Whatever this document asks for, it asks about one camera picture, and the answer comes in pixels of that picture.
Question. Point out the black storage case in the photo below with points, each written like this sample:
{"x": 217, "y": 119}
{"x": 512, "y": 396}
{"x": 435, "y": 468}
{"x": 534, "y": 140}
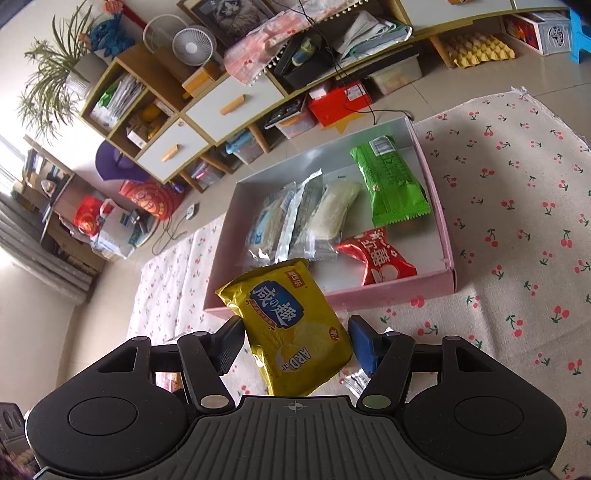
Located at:
{"x": 300, "y": 74}

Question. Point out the wooden bookshelf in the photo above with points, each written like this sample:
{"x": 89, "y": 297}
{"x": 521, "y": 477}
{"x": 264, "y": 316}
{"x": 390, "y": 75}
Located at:
{"x": 44, "y": 184}

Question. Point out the red white shopping bag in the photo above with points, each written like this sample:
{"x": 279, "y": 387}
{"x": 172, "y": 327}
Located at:
{"x": 99, "y": 226}

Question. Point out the red printed paper bag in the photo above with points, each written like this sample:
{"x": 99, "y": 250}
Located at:
{"x": 150, "y": 201}

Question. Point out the white round foot switch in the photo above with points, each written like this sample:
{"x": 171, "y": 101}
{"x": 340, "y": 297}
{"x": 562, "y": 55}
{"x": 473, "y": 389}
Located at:
{"x": 191, "y": 211}

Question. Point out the clear bin blue lid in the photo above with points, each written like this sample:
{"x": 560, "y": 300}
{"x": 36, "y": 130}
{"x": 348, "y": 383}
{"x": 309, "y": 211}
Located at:
{"x": 244, "y": 147}

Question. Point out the long silver snack packet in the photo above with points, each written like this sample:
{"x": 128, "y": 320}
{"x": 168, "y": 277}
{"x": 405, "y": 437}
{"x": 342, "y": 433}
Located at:
{"x": 302, "y": 217}

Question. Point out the red cardboard box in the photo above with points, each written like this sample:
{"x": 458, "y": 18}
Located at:
{"x": 339, "y": 104}

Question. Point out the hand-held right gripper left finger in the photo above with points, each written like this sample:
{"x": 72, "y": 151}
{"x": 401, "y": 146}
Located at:
{"x": 229, "y": 346}

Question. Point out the green snack packet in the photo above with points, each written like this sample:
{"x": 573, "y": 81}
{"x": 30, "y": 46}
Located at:
{"x": 392, "y": 184}

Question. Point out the red snack packet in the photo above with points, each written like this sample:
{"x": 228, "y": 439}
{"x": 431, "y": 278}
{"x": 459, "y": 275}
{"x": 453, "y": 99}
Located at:
{"x": 378, "y": 258}

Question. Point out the yellow egg tray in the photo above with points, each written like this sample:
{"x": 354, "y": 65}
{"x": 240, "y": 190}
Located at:
{"x": 478, "y": 50}

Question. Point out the stack of papers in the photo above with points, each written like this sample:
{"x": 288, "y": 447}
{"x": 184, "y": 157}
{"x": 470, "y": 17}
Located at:
{"x": 117, "y": 99}

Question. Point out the green potted plant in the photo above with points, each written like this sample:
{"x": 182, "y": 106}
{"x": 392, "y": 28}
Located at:
{"x": 51, "y": 83}

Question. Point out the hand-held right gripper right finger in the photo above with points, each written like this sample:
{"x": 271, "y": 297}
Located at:
{"x": 362, "y": 344}

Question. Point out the pink cardboard box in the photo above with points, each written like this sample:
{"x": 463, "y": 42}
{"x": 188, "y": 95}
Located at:
{"x": 392, "y": 288}

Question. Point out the blue plastic stool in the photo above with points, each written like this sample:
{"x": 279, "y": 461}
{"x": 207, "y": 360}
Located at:
{"x": 581, "y": 37}

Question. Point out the yellow snack packet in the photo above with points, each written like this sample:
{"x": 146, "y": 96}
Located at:
{"x": 286, "y": 323}

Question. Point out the clear cream cake packet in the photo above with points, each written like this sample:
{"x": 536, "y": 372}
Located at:
{"x": 334, "y": 207}

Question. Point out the small clear storage bin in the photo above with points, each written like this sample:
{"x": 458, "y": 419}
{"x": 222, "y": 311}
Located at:
{"x": 210, "y": 174}

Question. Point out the framed cat picture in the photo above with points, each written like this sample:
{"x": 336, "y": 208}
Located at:
{"x": 231, "y": 21}

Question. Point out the pink cherry cabinet cover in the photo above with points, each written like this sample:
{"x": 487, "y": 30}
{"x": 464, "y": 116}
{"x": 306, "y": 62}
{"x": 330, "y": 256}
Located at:
{"x": 258, "y": 50}

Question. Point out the clear blue-print cake packet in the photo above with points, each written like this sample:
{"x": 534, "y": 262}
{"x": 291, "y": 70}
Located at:
{"x": 270, "y": 226}

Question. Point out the white desk fan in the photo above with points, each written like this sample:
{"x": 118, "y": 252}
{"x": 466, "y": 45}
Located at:
{"x": 194, "y": 46}

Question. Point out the clear plastic storage bin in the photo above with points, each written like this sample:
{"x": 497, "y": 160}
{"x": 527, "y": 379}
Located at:
{"x": 298, "y": 125}
{"x": 397, "y": 76}

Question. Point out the blue decorative figure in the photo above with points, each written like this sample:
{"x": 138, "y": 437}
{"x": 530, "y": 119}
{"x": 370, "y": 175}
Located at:
{"x": 111, "y": 32}

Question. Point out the tall wooden shelf cabinet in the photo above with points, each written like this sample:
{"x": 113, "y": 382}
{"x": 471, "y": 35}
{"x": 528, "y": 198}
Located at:
{"x": 166, "y": 92}

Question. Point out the purple sun hat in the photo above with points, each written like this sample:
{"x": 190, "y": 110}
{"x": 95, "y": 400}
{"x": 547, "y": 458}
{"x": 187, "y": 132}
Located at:
{"x": 117, "y": 161}

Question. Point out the grey pleated curtain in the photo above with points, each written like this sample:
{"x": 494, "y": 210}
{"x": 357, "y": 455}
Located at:
{"x": 41, "y": 258}

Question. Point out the yellow cardboard box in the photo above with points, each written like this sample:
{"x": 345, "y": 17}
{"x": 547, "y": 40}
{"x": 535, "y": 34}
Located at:
{"x": 201, "y": 79}

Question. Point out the black keyboard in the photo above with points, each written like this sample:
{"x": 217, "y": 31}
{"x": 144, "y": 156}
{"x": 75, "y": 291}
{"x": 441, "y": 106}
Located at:
{"x": 285, "y": 113}

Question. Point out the round base phone stand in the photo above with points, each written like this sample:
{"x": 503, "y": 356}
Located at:
{"x": 138, "y": 228}

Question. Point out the cherry print floor cloth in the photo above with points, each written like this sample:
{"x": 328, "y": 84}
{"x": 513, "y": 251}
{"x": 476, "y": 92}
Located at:
{"x": 508, "y": 230}

